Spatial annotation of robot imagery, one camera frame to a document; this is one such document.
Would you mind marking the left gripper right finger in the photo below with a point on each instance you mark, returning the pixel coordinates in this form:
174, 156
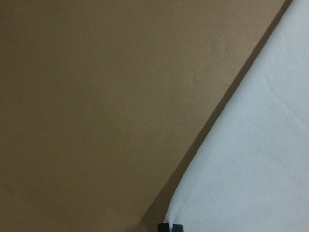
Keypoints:
177, 228

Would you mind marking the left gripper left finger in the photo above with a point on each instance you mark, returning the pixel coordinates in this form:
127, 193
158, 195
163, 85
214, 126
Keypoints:
163, 227

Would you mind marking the light blue t-shirt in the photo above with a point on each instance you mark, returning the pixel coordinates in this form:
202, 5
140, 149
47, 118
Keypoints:
251, 173

